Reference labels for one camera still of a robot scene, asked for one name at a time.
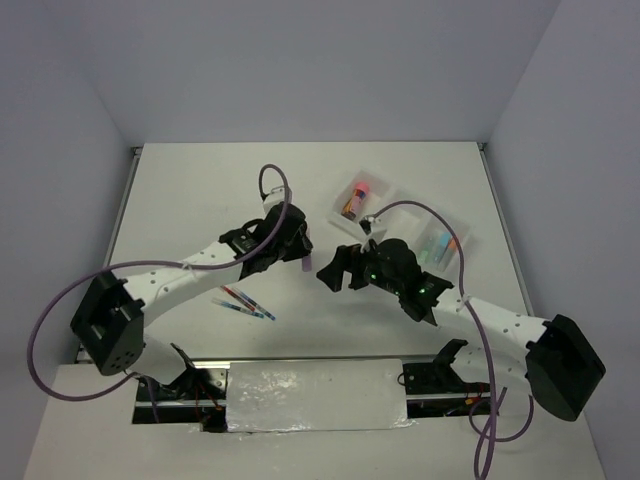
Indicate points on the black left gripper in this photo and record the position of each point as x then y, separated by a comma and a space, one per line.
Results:
302, 248

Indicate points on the white foil-covered panel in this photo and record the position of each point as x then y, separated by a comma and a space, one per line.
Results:
301, 396

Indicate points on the green highlighter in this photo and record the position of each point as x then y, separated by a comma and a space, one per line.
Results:
427, 248

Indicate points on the purple highlighter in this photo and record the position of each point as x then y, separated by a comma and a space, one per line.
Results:
306, 263

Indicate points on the translucent three-compartment organizer box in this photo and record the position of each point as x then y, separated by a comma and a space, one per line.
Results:
414, 219

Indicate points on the blue ink pen refill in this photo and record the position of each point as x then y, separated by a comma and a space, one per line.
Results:
243, 310

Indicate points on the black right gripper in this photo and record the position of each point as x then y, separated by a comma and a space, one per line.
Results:
350, 258

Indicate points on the glue stick pink cap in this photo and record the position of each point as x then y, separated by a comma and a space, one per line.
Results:
354, 204

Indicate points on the red ink pen refill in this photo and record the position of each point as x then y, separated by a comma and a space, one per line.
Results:
232, 293

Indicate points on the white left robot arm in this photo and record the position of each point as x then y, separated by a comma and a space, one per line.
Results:
114, 313

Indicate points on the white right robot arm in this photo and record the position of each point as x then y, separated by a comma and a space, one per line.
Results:
550, 360

